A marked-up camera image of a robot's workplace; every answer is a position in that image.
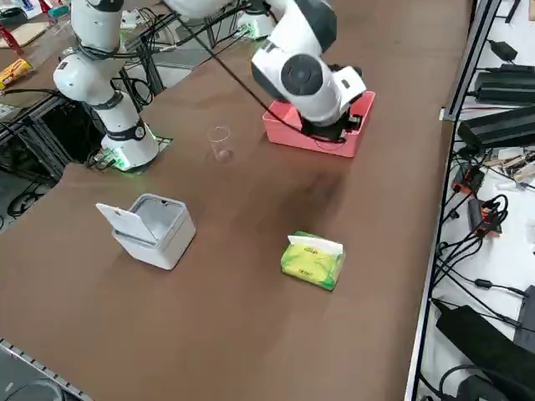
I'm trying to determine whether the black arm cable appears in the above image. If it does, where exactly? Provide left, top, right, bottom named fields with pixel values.
left=173, top=10, right=348, bottom=147

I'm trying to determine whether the small black power adapter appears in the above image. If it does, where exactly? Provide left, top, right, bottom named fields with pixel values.
left=488, top=39, right=519, bottom=62

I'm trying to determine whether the wooden board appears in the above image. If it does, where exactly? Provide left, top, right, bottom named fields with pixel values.
left=0, top=18, right=51, bottom=49

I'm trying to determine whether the aluminium frame post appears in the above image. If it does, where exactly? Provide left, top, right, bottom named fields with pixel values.
left=441, top=0, right=502, bottom=122

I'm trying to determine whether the white lidded trash bin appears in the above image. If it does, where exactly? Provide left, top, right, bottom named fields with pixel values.
left=95, top=193, right=196, bottom=271

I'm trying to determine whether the large glass beaker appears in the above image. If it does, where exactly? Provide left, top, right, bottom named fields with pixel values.
left=207, top=126, right=234, bottom=164

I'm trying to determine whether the green tissue pack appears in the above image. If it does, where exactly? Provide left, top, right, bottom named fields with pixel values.
left=278, top=229, right=346, bottom=292

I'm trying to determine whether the white tissue sheet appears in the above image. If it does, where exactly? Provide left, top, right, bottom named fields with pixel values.
left=287, top=231, right=345, bottom=256

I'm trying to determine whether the pink plastic container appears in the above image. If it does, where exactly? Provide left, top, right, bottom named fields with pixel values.
left=262, top=89, right=376, bottom=159

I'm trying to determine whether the black orange power strip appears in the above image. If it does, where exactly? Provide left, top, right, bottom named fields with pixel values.
left=467, top=198, right=509, bottom=237

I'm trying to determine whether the yellow snack packet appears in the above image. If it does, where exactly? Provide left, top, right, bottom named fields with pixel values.
left=0, top=58, right=33, bottom=91

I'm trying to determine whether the large black power adapter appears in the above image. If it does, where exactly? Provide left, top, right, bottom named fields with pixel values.
left=474, top=64, right=535, bottom=105
left=457, top=106, right=535, bottom=148

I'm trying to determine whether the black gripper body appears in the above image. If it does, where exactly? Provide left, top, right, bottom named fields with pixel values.
left=301, top=109, right=363, bottom=145

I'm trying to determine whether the red tool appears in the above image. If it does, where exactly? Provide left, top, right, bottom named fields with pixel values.
left=0, top=23, right=24, bottom=55

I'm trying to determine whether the aluminium table rail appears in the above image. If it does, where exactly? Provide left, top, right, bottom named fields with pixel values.
left=0, top=337, right=95, bottom=401

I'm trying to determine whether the black orange connector box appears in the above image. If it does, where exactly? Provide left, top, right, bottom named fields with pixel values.
left=453, top=165, right=486, bottom=195

